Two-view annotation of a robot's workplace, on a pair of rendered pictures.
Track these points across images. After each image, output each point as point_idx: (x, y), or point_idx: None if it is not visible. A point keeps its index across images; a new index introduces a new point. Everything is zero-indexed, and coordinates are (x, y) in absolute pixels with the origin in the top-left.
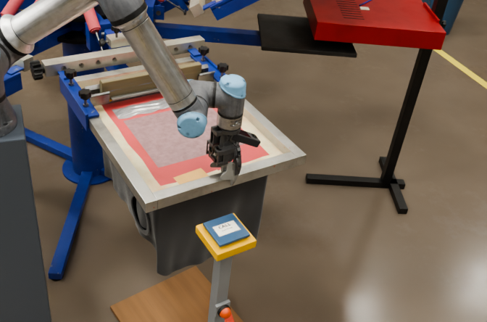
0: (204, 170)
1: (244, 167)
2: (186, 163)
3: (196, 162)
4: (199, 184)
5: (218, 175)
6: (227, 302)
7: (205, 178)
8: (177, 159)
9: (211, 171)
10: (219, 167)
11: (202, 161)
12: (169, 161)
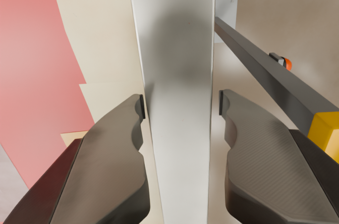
0: (79, 130)
1: None
2: (29, 162)
3: (25, 136)
4: (194, 217)
5: (168, 150)
6: (282, 63)
7: (171, 194)
8: (3, 175)
9: (89, 108)
10: (67, 71)
11: (15, 114)
12: (16, 194)
